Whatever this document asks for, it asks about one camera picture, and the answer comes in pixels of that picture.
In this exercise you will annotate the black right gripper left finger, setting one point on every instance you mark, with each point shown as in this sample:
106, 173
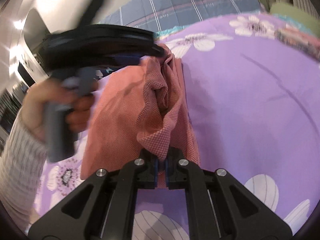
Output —
103, 206

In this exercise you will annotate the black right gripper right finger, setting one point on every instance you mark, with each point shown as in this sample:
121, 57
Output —
219, 206

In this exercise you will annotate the salmon pink knit garment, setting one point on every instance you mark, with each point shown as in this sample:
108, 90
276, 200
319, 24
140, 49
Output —
141, 107

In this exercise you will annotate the left forearm grey knit sleeve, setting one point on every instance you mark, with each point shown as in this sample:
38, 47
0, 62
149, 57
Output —
22, 164

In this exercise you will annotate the person's left hand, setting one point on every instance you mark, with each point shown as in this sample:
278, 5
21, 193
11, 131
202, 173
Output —
51, 90

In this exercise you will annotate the navy star pattern fleece garment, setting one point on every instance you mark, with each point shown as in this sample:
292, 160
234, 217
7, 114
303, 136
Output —
102, 72

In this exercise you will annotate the purple floral bed sheet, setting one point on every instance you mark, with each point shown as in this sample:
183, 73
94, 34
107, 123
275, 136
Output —
253, 105

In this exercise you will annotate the blue plaid pillow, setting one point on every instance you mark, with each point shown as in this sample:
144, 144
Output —
161, 15

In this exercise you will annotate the green cushion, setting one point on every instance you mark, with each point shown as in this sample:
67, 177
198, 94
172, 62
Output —
298, 15

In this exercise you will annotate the white wall shelf unit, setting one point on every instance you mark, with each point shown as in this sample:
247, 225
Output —
27, 36

